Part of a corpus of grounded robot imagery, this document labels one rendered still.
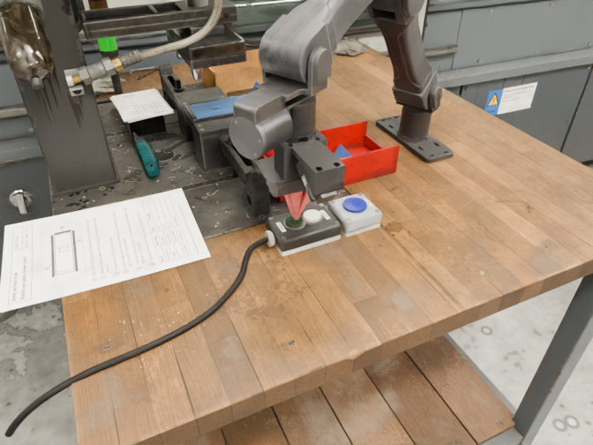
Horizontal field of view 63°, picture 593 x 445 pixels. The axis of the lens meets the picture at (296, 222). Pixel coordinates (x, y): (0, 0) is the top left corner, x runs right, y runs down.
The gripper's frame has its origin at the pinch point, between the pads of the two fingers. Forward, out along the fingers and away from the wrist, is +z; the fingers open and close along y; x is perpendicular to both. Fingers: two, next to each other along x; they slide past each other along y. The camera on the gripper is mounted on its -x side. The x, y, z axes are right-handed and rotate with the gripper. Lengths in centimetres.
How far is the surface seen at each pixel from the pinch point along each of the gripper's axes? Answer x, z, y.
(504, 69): 84, 27, 133
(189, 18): 32.1, -21.8, -5.2
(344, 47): 75, 4, 52
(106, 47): 59, -11, -18
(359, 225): -3.6, 3.2, 9.9
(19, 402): 60, 95, -69
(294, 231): -2.1, 1.8, -1.1
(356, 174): 9.8, 3.1, 17.4
